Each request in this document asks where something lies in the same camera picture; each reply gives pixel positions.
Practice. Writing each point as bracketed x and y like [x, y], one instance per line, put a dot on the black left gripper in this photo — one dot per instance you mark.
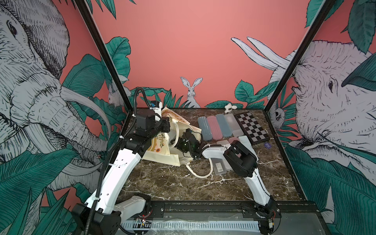
[164, 121]

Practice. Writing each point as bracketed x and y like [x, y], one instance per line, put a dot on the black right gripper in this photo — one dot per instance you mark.
[178, 143]

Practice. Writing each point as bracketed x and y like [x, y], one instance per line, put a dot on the cream floral canvas tote bag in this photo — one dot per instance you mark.
[164, 146]

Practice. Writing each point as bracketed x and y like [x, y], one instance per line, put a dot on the grey case with label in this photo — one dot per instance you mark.
[218, 166]

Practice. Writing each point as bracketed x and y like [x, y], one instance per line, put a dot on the pink pencil case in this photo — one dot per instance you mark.
[215, 128]
[233, 139]

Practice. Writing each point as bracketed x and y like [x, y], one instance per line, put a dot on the translucent white pencil case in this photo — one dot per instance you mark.
[235, 127]

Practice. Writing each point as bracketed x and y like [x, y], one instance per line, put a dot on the pale mint case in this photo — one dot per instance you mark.
[245, 141]

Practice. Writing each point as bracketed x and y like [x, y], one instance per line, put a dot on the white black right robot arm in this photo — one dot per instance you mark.
[241, 160]

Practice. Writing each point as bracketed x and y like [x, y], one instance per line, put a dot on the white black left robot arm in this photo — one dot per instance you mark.
[100, 214]

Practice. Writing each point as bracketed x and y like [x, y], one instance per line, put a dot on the light teal case in bag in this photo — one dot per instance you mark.
[205, 128]

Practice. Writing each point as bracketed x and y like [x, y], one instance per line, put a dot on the small white toy figure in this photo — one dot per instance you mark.
[229, 108]

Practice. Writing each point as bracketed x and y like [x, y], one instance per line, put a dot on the black white chessboard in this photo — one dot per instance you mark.
[251, 128]

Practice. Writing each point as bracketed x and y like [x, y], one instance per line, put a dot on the small purple round sticker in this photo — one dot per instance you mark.
[268, 145]

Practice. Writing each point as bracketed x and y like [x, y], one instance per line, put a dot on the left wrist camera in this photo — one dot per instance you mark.
[149, 114]

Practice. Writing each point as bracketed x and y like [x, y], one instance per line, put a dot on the black front mounting rail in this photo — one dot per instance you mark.
[246, 209]

